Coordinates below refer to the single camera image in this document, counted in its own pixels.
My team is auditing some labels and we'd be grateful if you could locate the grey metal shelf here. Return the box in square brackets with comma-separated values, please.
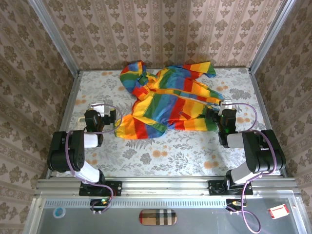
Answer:
[23, 195, 309, 234]

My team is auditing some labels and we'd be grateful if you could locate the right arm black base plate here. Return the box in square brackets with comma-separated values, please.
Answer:
[208, 180, 254, 196]

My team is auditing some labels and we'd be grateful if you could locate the aluminium table side rail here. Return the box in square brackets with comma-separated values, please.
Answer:
[248, 68, 290, 176]
[45, 70, 82, 178]

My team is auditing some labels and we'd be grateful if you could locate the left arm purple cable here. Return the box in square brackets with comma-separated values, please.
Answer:
[64, 102, 123, 215]

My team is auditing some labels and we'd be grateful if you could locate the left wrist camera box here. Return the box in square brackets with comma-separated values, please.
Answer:
[90, 100, 108, 117]

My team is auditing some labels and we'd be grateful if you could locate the aluminium frame post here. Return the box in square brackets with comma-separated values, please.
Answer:
[28, 0, 81, 74]
[248, 0, 297, 74]

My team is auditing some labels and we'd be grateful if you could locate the small black circuit board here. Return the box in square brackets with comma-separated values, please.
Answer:
[90, 198, 110, 212]
[226, 198, 246, 212]

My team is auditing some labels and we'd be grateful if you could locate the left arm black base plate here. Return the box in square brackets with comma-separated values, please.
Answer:
[79, 180, 122, 196]

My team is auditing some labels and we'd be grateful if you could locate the rainbow striped jacket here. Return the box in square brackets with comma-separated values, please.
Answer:
[114, 60, 225, 140]

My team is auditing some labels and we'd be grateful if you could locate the long aluminium base rail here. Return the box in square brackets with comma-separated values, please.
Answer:
[34, 177, 299, 197]

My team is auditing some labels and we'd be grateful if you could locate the grey slotted cable duct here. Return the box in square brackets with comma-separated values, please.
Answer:
[43, 197, 229, 208]

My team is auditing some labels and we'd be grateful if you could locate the plaid fabric patch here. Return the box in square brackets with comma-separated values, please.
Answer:
[138, 209, 177, 226]

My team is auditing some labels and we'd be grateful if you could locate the red and white card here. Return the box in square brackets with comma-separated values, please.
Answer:
[267, 204, 290, 219]

